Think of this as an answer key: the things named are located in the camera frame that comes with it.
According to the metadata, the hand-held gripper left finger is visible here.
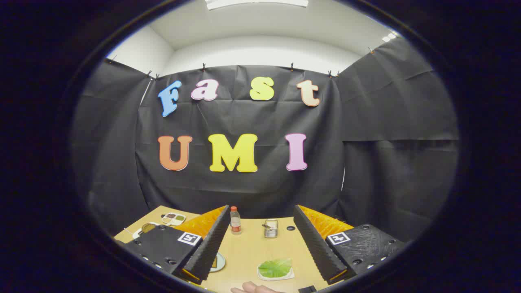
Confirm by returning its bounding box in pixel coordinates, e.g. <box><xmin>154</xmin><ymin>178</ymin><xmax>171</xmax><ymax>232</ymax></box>
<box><xmin>116</xmin><ymin>205</ymin><xmax>231</xmax><ymax>284</ymax></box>

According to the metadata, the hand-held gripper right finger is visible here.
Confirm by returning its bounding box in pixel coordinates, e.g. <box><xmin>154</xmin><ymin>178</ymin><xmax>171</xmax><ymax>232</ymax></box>
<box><xmin>293</xmin><ymin>205</ymin><xmax>407</xmax><ymax>285</ymax></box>

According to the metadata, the green lettuce leaf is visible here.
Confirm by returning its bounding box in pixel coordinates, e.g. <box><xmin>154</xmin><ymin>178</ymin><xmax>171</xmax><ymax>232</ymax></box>
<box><xmin>258</xmin><ymin>258</ymin><xmax>293</xmax><ymax>279</ymax></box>

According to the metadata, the pale green plate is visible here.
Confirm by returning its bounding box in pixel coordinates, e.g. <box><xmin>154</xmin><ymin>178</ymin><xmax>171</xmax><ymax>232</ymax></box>
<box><xmin>210</xmin><ymin>252</ymin><xmax>226</xmax><ymax>273</ymax></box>

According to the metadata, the clear plastic bottle orange cap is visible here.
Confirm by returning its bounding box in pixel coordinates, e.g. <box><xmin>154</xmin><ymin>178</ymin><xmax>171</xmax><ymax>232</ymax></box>
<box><xmin>230</xmin><ymin>206</ymin><xmax>242</xmax><ymax>236</ymax></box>

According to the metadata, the small white square dish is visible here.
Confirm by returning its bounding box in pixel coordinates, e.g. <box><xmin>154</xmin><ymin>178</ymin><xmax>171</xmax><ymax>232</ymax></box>
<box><xmin>257</xmin><ymin>260</ymin><xmax>295</xmax><ymax>282</ymax></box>

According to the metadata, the white divided seasoning tray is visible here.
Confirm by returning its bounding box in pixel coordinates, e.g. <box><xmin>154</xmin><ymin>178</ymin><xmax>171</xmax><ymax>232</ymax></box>
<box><xmin>161</xmin><ymin>212</ymin><xmax>186</xmax><ymax>226</ymax></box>

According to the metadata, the black backdrop cloth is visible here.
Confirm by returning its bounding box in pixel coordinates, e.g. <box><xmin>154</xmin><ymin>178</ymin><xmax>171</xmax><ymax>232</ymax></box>
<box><xmin>71</xmin><ymin>37</ymin><xmax>460</xmax><ymax>245</ymax></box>

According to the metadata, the white toaster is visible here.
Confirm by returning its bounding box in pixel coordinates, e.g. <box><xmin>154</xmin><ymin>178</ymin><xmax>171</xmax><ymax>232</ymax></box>
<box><xmin>132</xmin><ymin>222</ymin><xmax>160</xmax><ymax>240</ymax></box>

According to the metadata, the metal wire basket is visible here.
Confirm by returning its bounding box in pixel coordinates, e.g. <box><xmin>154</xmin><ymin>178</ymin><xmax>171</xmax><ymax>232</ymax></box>
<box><xmin>262</xmin><ymin>219</ymin><xmax>279</xmax><ymax>238</ymax></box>

